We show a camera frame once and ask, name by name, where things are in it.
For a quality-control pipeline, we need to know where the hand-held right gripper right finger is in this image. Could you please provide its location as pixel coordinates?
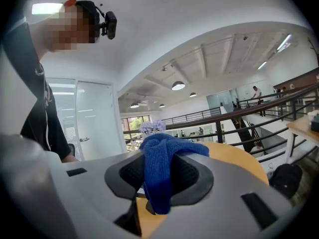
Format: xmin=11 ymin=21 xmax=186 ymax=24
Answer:
xmin=149 ymin=151 xmax=294 ymax=239

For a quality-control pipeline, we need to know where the person's black shirt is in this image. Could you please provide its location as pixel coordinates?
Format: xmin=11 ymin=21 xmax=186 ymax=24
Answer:
xmin=2 ymin=16 xmax=73 ymax=163

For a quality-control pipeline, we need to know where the black backpack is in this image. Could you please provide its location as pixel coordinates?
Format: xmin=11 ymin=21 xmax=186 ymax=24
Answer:
xmin=269 ymin=163 xmax=304 ymax=199

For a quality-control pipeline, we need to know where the black head-worn camera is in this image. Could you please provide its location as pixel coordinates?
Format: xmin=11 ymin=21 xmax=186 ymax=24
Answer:
xmin=96 ymin=6 xmax=118 ymax=40

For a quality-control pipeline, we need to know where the black metal balcony railing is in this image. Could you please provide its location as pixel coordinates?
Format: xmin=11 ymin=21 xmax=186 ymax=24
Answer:
xmin=161 ymin=107 xmax=222 ymax=125

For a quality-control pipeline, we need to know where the large window black frame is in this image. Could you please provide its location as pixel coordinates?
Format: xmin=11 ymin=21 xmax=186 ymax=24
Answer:
xmin=121 ymin=115 xmax=152 ymax=146

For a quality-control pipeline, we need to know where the person's head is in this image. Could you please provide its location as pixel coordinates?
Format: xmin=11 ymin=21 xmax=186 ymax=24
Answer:
xmin=29 ymin=0 xmax=100 ymax=59

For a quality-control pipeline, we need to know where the rectangular ceiling light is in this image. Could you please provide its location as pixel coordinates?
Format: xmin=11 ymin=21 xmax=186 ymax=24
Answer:
xmin=31 ymin=2 xmax=64 ymax=15

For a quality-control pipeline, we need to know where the white vase with purple flowers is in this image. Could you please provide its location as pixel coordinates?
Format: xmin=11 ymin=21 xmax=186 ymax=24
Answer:
xmin=139 ymin=119 xmax=167 ymax=137

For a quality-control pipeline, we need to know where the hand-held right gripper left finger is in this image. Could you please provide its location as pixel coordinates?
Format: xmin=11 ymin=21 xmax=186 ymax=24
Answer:
xmin=0 ymin=133 xmax=147 ymax=239

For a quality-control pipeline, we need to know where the wooden desk with white legs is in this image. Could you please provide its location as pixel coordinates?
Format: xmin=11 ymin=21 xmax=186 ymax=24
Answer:
xmin=285 ymin=116 xmax=319 ymax=164

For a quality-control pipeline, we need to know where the black staircase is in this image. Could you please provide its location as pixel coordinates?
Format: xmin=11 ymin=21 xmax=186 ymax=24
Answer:
xmin=233 ymin=118 xmax=265 ymax=154

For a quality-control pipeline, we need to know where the frosted glass door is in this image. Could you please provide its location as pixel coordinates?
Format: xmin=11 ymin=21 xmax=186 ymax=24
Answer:
xmin=76 ymin=80 xmax=128 ymax=161

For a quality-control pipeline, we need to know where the blue cloth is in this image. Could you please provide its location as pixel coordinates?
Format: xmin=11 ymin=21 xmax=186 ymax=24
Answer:
xmin=139 ymin=132 xmax=210 ymax=215

